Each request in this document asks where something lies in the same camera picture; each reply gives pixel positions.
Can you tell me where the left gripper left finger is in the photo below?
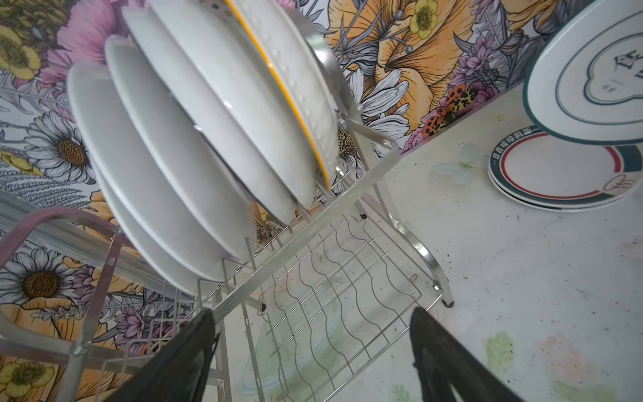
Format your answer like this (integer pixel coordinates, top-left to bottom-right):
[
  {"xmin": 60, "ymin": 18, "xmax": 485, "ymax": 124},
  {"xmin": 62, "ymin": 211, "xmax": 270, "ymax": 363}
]
[{"xmin": 106, "ymin": 309, "xmax": 218, "ymax": 402}]

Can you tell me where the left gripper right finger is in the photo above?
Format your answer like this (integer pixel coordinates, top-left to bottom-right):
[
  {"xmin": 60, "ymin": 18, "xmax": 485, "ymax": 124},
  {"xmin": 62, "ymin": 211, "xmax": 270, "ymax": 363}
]
[{"xmin": 409, "ymin": 308, "xmax": 521, "ymax": 401}]

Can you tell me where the chrome wire dish rack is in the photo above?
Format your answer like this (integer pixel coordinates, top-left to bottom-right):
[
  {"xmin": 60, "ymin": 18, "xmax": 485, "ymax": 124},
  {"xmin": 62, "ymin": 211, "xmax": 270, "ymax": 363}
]
[{"xmin": 0, "ymin": 9, "xmax": 455, "ymax": 402}]

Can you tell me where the green red rimmed white plate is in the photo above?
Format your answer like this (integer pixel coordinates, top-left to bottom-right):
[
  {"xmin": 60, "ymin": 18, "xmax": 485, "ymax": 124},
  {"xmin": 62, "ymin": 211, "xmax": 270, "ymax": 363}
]
[{"xmin": 486, "ymin": 167, "xmax": 639, "ymax": 213}]

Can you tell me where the teal rimmed Chinese character plate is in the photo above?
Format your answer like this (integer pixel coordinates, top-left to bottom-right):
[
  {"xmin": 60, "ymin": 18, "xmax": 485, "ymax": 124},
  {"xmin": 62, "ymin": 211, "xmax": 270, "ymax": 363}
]
[{"xmin": 522, "ymin": 1, "xmax": 642, "ymax": 145}]

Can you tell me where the plain white plate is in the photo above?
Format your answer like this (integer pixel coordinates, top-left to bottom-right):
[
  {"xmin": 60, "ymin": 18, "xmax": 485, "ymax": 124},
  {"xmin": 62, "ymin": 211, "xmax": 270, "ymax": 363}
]
[{"xmin": 67, "ymin": 62, "xmax": 236, "ymax": 295}]

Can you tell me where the floral patterned white plate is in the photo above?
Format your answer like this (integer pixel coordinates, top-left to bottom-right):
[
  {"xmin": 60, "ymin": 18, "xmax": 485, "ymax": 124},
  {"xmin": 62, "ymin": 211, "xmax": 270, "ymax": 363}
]
[{"xmin": 105, "ymin": 35, "xmax": 256, "ymax": 261}]

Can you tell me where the white plate beside yellow rimmed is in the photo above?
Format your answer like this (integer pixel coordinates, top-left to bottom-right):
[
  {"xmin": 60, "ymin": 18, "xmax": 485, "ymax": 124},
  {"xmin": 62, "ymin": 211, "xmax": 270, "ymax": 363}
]
[{"xmin": 123, "ymin": 1, "xmax": 317, "ymax": 225}]

